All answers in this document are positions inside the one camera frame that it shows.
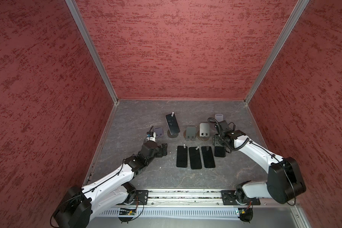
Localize purple phone stand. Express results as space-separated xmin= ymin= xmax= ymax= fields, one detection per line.
xmin=215 ymin=114 xmax=224 ymax=122

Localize dark phone with sticker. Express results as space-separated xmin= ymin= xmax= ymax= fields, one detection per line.
xmin=176 ymin=144 xmax=188 ymax=168

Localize purple phone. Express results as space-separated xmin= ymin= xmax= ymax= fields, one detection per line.
xmin=165 ymin=112 xmax=180 ymax=135

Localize white-edged black phone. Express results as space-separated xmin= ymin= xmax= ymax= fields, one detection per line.
xmin=201 ymin=146 xmax=216 ymax=168

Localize silver-edged phone with sticker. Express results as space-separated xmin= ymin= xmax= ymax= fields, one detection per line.
xmin=189 ymin=147 xmax=202 ymax=170

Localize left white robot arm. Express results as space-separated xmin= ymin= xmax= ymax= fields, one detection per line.
xmin=50 ymin=140 xmax=168 ymax=228

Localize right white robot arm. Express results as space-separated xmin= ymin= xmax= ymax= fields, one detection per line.
xmin=208 ymin=117 xmax=307 ymax=205

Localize grey round phone stand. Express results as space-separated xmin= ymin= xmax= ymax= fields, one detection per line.
xmin=167 ymin=130 xmax=179 ymax=138

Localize left grey phone stand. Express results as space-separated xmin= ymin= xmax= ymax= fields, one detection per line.
xmin=154 ymin=127 xmax=164 ymax=138

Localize wooden base metal stand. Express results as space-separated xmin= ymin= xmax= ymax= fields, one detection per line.
xmin=198 ymin=123 xmax=210 ymax=141

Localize wooden round phone stand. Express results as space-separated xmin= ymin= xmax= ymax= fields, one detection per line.
xmin=184 ymin=126 xmax=197 ymax=141

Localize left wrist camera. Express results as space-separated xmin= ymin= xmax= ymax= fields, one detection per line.
xmin=145 ymin=131 xmax=157 ymax=142

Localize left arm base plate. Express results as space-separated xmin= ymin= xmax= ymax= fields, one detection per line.
xmin=128 ymin=190 xmax=149 ymax=205

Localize aluminium rail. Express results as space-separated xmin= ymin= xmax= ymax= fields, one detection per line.
xmin=69 ymin=188 xmax=301 ymax=207

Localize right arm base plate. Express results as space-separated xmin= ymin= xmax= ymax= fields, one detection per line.
xmin=220 ymin=190 xmax=261 ymax=206

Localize white slotted cable duct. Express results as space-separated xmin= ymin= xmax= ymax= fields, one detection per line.
xmin=98 ymin=207 xmax=243 ymax=220

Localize right aluminium corner post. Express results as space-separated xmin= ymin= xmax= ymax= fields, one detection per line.
xmin=244 ymin=0 xmax=310 ymax=106

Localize aluminium corner post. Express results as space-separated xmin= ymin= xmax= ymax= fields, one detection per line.
xmin=244 ymin=0 xmax=310 ymax=106
xmin=65 ymin=0 xmax=119 ymax=105

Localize left aluminium corner post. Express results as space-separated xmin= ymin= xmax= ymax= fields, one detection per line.
xmin=65 ymin=0 xmax=119 ymax=105

